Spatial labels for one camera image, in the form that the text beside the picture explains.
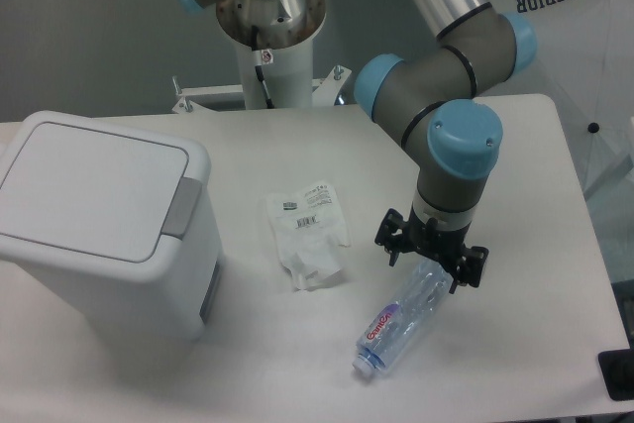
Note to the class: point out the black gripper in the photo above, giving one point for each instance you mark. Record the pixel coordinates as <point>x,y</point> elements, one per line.
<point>397,236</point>

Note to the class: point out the white push-top trash can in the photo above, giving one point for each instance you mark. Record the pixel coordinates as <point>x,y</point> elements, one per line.
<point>115,220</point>

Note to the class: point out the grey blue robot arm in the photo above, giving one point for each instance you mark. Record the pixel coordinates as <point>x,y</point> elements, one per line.
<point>428,106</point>

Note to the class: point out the clear plastic water bottle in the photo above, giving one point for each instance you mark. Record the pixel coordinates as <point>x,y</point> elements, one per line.
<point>409,311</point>

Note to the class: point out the crumpled white plastic wrapper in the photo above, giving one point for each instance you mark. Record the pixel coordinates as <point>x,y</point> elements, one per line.
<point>309,230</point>

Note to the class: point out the black device at edge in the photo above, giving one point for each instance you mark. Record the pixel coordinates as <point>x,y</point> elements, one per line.
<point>617,371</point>

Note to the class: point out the white Superior umbrella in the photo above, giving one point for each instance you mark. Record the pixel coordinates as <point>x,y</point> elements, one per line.
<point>584,63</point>

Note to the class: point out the white metal base frame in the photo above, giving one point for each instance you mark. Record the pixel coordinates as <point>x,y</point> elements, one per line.
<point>326,92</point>

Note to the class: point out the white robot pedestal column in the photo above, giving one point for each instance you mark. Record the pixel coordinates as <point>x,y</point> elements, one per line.
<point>287,72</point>

